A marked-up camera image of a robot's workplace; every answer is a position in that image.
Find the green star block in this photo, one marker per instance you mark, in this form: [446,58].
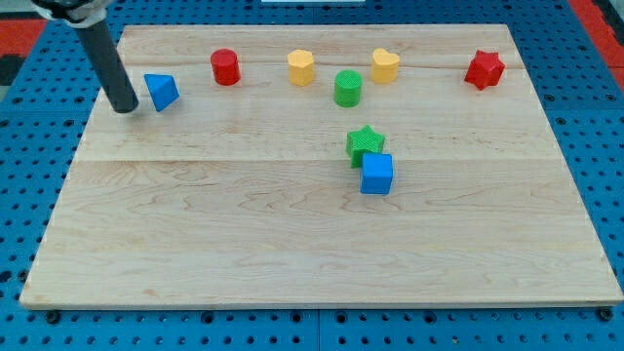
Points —
[365,140]

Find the red star block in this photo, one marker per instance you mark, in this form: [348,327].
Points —
[485,70]

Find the green cylinder block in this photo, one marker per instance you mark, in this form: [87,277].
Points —
[347,88]

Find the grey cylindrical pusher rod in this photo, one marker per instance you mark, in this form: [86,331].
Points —
[101,51]

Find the red cylinder block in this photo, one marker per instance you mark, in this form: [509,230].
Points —
[225,67]

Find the blue cube block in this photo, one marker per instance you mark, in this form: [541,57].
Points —
[377,173]

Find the blue triangle block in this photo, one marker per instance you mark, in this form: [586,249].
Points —
[162,89]

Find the yellow heart block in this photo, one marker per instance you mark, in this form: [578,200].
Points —
[384,66]

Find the light wooden board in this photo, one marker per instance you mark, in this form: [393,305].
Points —
[243,196]

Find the yellow hexagon block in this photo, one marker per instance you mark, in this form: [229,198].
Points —
[301,67]

